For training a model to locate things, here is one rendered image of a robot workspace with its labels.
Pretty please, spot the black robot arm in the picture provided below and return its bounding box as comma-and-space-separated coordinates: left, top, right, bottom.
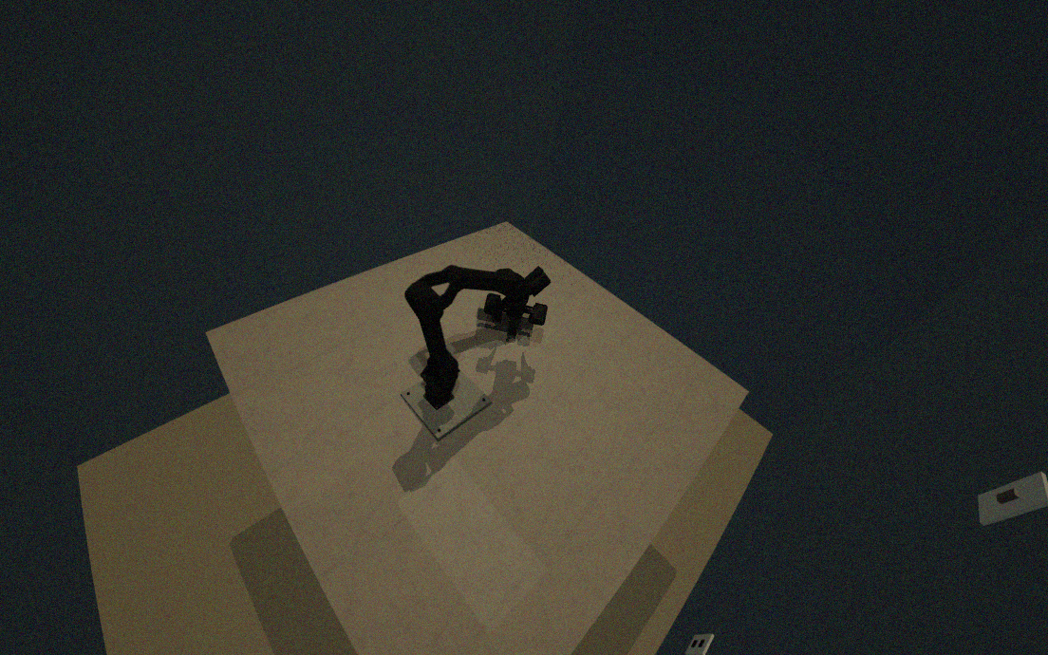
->
403, 265, 551, 410

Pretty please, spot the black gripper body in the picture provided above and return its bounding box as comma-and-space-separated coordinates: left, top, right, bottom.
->
484, 293, 548, 326

